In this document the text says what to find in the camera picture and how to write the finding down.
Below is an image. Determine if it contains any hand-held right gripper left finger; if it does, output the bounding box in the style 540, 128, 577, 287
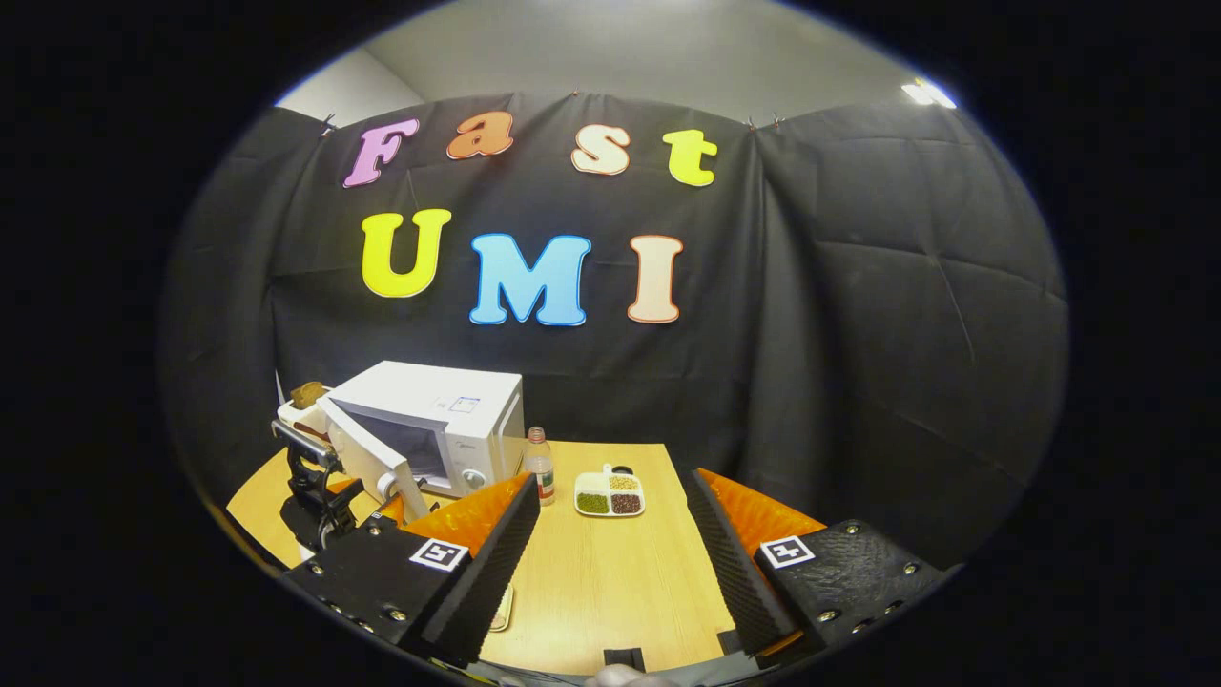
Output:
279, 472, 542, 669

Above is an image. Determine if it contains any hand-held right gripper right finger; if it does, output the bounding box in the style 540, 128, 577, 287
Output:
685, 468, 960, 659

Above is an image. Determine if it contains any white microwave oven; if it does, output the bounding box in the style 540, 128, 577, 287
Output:
315, 360, 527, 521

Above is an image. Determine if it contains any white toaster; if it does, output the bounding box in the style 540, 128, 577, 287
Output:
276, 386, 335, 442

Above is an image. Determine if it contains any clear red label bottle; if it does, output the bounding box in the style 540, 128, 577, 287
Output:
524, 427, 557, 507

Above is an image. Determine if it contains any white divided bean dish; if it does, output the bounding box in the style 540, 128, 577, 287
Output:
573, 464, 647, 519

